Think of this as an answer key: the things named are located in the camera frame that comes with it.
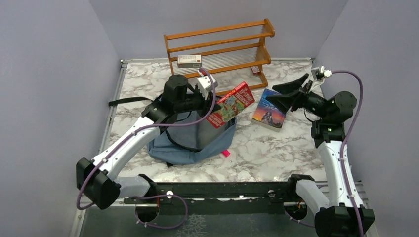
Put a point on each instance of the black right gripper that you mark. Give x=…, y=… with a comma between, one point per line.
x=285, y=101

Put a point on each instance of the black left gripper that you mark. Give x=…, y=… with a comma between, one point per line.
x=205, y=105

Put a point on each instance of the blue Jane Eyre book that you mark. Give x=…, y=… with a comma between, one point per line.
x=266, y=114

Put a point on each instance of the blue student backpack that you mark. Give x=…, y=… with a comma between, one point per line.
x=172, y=137

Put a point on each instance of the red treehouse book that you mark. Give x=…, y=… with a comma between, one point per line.
x=231, y=105

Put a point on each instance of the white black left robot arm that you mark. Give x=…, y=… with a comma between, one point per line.
x=97, y=178

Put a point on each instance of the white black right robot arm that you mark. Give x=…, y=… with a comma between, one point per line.
x=340, y=213

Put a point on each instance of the small red card box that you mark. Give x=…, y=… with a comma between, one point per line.
x=255, y=69

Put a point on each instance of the white grey box on shelf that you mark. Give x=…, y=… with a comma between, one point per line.
x=189, y=61

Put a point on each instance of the orange wooden shelf rack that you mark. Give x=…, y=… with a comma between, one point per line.
x=223, y=49

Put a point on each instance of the pink marker pen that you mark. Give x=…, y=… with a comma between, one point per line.
x=226, y=153

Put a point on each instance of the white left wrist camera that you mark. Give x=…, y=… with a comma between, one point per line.
x=205, y=86

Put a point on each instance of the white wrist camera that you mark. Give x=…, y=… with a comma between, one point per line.
x=320, y=73
x=205, y=86

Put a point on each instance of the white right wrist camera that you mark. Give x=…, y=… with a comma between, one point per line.
x=320, y=73

